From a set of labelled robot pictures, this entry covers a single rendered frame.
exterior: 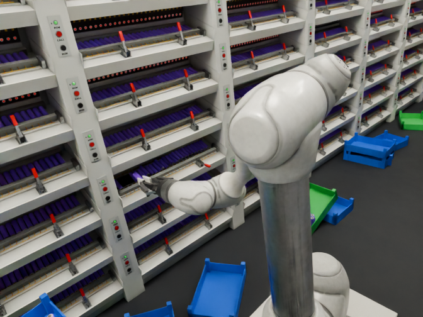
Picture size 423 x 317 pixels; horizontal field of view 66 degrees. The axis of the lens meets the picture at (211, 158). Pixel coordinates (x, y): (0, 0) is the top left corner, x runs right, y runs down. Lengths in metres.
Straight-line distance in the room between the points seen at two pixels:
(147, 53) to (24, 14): 0.43
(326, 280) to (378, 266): 0.84
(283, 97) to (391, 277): 1.35
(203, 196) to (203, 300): 0.69
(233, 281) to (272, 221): 1.02
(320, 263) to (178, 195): 0.47
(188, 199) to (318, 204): 1.14
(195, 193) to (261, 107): 0.56
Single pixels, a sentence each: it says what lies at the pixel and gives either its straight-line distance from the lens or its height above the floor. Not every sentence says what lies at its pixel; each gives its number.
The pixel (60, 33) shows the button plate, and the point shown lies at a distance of 1.21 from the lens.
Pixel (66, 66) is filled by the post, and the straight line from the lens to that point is 1.22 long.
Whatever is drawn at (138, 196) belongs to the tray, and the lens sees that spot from 1.47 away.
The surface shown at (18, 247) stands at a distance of 1.40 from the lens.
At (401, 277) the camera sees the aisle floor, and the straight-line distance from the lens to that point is 1.79.
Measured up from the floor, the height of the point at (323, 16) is 1.06.
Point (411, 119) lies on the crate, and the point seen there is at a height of 0.00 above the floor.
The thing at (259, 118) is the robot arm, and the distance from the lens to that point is 0.51.
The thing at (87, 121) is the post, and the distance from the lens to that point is 1.26.
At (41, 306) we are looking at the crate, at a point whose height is 0.44.
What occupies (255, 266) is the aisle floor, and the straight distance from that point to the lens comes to 1.73.
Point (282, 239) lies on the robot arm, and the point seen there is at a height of 0.78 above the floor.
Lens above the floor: 1.22
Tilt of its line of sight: 26 degrees down
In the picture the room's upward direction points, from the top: 7 degrees counter-clockwise
